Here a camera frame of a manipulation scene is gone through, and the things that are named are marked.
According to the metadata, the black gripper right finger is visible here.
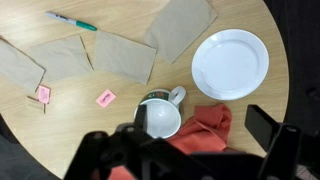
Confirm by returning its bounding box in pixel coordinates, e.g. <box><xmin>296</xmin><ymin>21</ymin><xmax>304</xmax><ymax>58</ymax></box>
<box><xmin>244</xmin><ymin>104</ymin><xmax>303</xmax><ymax>180</ymax></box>

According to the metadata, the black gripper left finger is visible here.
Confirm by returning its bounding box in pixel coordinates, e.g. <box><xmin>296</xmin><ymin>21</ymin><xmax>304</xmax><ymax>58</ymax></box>
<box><xmin>63</xmin><ymin>104</ymin><xmax>214</xmax><ymax>180</ymax></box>

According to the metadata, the green capped marker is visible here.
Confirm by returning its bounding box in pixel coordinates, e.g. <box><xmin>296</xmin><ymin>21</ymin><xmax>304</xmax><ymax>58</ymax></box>
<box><xmin>44</xmin><ymin>10</ymin><xmax>98</xmax><ymax>32</ymax></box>

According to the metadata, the white mug with green band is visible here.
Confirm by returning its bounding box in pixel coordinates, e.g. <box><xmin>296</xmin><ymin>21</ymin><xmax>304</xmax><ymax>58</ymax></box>
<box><xmin>133</xmin><ymin>85</ymin><xmax>187</xmax><ymax>139</ymax></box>

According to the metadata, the red cloth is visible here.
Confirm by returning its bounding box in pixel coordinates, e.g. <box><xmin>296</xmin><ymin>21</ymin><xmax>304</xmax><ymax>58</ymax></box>
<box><xmin>108</xmin><ymin>103</ymin><xmax>233</xmax><ymax>180</ymax></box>

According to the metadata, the white round plate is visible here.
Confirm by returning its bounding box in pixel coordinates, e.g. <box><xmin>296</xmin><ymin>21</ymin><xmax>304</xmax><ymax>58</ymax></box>
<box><xmin>190</xmin><ymin>28</ymin><xmax>270</xmax><ymax>102</ymax></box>

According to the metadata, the brown paper napkin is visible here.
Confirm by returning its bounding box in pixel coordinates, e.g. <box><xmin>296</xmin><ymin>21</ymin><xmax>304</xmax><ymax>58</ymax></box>
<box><xmin>29</xmin><ymin>34</ymin><xmax>95</xmax><ymax>84</ymax></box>
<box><xmin>93</xmin><ymin>29</ymin><xmax>158</xmax><ymax>86</ymax></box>
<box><xmin>143</xmin><ymin>0</ymin><xmax>218</xmax><ymax>65</ymax></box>
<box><xmin>0</xmin><ymin>35</ymin><xmax>47</xmax><ymax>94</ymax></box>

